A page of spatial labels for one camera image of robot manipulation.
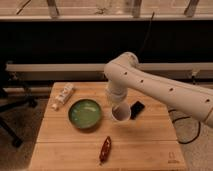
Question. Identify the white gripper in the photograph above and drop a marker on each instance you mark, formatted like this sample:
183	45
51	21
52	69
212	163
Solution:
115	96

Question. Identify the white ceramic cup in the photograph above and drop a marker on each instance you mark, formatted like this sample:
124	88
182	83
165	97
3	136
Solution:
121	112

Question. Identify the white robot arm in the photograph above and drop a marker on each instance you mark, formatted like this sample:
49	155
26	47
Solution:
123	73

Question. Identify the green ceramic bowl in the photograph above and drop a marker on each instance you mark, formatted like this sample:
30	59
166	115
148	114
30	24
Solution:
85	114

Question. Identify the black rectangular phone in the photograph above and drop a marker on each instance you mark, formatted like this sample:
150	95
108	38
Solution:
136	108

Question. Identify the white tube bottle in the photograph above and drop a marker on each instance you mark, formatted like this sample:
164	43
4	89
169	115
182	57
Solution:
63	96

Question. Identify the white baseboard heater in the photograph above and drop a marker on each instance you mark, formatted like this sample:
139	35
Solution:
183	71

